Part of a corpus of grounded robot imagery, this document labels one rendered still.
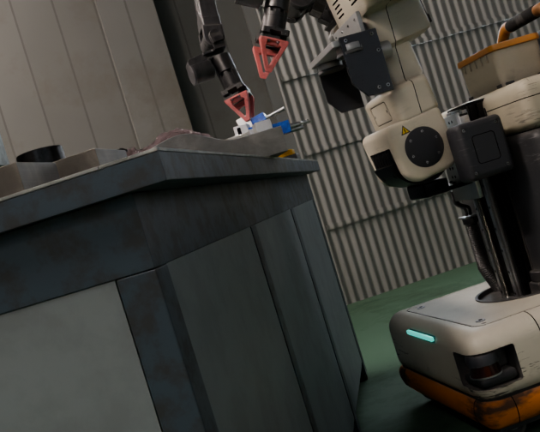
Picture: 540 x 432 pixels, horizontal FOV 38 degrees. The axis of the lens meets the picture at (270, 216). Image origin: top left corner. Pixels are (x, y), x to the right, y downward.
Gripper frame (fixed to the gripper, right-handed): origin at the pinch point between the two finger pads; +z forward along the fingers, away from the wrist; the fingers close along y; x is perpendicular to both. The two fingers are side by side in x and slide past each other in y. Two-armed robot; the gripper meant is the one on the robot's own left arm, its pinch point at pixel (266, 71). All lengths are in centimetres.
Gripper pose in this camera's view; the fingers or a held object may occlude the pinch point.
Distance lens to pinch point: 185.8
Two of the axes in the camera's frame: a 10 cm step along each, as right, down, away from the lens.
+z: -1.6, 9.8, -0.8
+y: 1.8, -0.5, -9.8
